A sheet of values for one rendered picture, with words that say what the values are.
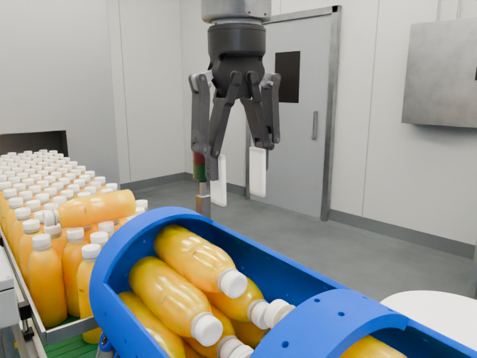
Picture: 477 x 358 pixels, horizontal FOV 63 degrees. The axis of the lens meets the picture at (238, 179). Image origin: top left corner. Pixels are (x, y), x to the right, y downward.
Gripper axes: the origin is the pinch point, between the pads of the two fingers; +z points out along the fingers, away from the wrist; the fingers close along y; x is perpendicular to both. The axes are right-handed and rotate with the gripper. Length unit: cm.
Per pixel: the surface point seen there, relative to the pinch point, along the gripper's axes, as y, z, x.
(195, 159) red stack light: 31, 11, 65
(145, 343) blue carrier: -15.6, 19.4, -0.2
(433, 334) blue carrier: 6.4, 13.0, -26.0
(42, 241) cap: -18, 22, 51
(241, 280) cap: 0.1, 15.6, -0.4
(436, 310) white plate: 39, 30, -12
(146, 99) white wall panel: 194, 12, 474
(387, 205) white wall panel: 299, 107, 160
